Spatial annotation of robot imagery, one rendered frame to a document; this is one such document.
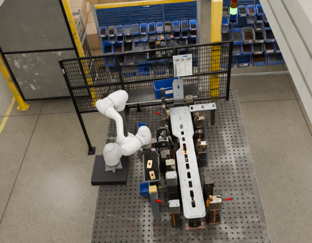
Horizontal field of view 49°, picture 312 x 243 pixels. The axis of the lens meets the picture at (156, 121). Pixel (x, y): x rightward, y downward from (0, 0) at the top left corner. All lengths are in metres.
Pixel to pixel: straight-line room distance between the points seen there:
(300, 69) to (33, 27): 4.63
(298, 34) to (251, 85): 5.21
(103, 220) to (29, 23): 2.82
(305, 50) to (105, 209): 3.12
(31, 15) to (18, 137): 1.81
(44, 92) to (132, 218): 2.98
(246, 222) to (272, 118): 2.23
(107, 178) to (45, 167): 1.56
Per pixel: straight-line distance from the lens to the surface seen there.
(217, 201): 3.04
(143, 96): 4.03
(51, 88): 5.65
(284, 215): 4.31
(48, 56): 5.26
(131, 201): 3.51
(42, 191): 4.78
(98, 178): 3.67
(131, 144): 2.77
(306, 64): 0.54
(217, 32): 3.85
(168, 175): 3.14
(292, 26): 0.60
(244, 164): 3.75
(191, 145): 3.49
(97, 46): 6.05
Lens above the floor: 3.64
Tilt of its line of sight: 45 degrees down
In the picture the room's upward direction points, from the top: 7 degrees counter-clockwise
